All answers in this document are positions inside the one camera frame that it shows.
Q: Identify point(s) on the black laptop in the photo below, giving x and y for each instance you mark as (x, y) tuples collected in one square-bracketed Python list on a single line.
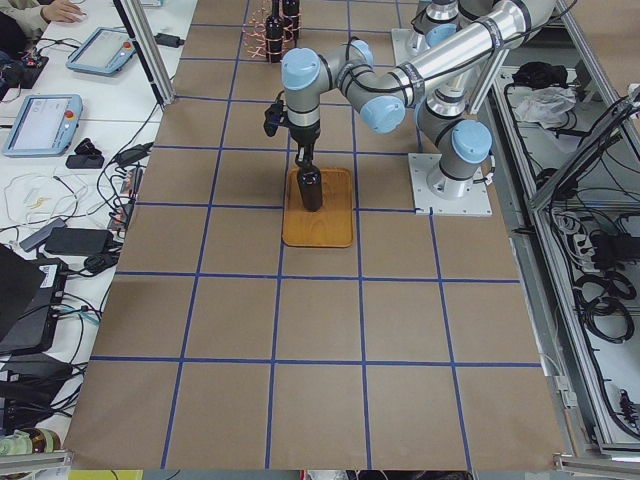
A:
[(30, 291)]

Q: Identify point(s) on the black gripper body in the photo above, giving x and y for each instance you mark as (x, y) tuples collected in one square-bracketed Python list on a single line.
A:
[(305, 135)]

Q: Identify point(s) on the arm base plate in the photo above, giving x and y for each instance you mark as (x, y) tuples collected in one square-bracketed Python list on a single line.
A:
[(407, 45), (436, 194)]

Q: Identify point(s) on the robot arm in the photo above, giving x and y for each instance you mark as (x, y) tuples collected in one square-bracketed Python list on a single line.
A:
[(432, 82)]

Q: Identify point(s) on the dark wine bottle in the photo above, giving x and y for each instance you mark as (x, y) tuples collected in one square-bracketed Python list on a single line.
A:
[(309, 180), (274, 34), (291, 16)]

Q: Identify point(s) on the aluminium frame post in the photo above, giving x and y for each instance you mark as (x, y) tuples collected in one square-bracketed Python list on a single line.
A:
[(137, 26)]

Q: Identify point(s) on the blue teach pendant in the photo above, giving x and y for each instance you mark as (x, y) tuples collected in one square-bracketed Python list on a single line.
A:
[(45, 126), (103, 53)]

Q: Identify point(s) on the copper wire wine basket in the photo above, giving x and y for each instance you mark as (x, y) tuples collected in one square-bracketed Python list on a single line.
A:
[(254, 29)]

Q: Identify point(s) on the wooden tray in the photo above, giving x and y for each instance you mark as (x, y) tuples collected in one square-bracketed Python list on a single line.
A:
[(332, 226)]

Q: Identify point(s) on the black power adapter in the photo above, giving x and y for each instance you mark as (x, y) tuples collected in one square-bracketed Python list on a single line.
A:
[(78, 241)]

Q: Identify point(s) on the blue teach pendant far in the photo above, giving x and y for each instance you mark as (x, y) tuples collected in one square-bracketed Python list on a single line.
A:
[(103, 53)]

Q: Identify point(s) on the blue teach pendant near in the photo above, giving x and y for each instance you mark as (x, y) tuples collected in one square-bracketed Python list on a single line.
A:
[(45, 126)]

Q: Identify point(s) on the person hand on desk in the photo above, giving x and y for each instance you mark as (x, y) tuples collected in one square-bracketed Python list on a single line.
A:
[(63, 11)]

